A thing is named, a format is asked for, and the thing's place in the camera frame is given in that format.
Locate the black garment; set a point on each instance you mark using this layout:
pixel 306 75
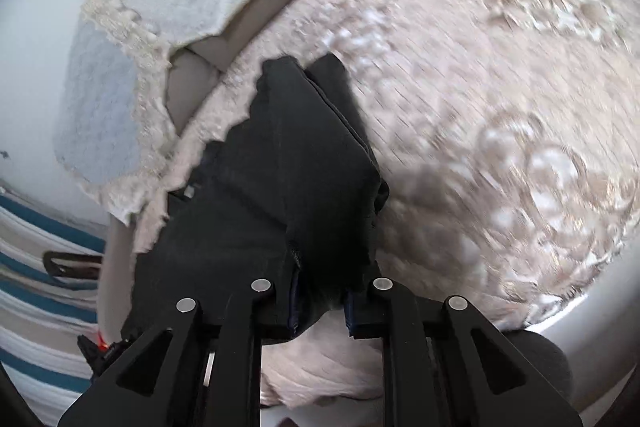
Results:
pixel 297 174

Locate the beige floral quilted bedspread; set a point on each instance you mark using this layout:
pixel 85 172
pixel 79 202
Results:
pixel 475 116

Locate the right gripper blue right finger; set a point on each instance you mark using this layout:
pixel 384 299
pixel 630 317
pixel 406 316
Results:
pixel 353 311

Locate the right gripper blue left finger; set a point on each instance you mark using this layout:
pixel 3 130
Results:
pixel 294 294

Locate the dark slipper on rug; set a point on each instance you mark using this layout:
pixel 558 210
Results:
pixel 72 266

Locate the blue white striped rug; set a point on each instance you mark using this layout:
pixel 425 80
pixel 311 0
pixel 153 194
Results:
pixel 42 316

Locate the white lace blue headboard cover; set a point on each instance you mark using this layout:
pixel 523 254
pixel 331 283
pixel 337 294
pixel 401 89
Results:
pixel 114 133

